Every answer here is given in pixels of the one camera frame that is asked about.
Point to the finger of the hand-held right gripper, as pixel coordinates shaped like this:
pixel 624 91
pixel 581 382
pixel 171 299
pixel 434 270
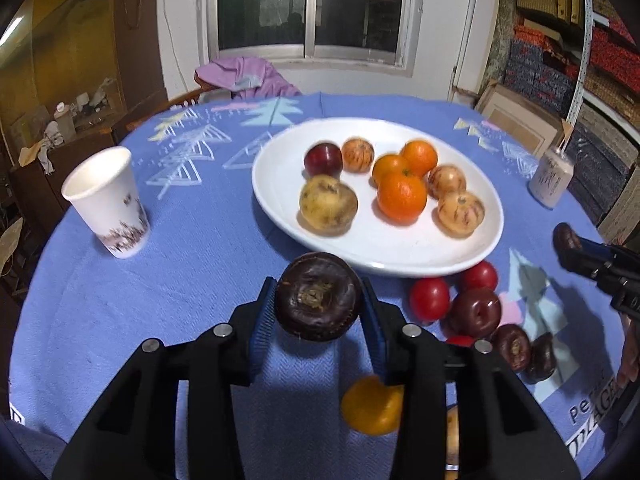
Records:
pixel 585 260
pixel 597 247

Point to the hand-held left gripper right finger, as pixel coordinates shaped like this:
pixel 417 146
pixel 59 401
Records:
pixel 377 340

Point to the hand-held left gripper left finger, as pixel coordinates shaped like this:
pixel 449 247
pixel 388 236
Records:
pixel 262 330

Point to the dark purple water chestnut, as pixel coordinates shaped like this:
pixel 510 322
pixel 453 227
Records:
pixel 320 300
pixel 565 236

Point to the red tomato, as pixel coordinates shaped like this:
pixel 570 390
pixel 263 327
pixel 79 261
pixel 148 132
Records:
pixel 429 299
pixel 460 341
pixel 480 275

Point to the yellow tomato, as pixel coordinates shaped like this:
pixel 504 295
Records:
pixel 370 407

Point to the white oval plate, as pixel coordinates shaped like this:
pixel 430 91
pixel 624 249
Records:
pixel 410 250

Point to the dark mangosteen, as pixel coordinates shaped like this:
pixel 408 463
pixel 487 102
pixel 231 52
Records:
pixel 544 360
pixel 512 347

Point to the tan oval fruit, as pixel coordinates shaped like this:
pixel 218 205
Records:
pixel 452 440

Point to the yellow brown speckled fruit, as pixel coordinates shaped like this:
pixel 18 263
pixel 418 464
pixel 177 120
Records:
pixel 327 204

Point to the large orange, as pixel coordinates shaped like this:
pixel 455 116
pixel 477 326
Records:
pixel 401 199

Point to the small orange tangerine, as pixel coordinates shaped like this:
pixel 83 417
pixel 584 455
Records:
pixel 387 167
pixel 421 155

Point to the dark red plum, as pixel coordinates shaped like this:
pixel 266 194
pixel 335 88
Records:
pixel 475 312
pixel 323 160

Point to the small striped pepino melon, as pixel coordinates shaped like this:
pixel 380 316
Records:
pixel 358 155

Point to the person's right hand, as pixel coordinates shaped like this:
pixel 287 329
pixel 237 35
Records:
pixel 627 355

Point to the stack of dark boxes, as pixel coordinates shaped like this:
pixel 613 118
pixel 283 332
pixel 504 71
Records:
pixel 595 170

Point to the white drink can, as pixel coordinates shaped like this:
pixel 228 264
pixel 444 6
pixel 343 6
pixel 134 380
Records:
pixel 551 178

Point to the stack of patterned boxes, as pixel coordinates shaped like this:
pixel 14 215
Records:
pixel 540 65

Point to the white paper cup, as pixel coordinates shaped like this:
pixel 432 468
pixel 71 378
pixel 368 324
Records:
pixel 107 202

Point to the white metal shelf rack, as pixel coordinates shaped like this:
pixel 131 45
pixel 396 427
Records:
pixel 582 45

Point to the green patterned board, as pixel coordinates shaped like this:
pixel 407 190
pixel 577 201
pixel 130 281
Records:
pixel 500 40

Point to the white pole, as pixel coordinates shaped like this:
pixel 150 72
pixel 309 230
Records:
pixel 467 35

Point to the wooden chair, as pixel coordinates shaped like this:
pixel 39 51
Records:
pixel 145 110

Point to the purple cloth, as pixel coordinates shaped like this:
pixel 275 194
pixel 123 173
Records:
pixel 245 77

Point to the white crumpled cloth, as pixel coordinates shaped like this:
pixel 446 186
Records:
pixel 42 145

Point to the sliding glass window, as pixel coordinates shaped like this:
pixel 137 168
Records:
pixel 315 5

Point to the wooden glass-door cabinet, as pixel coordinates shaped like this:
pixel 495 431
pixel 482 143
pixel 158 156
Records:
pixel 75 35

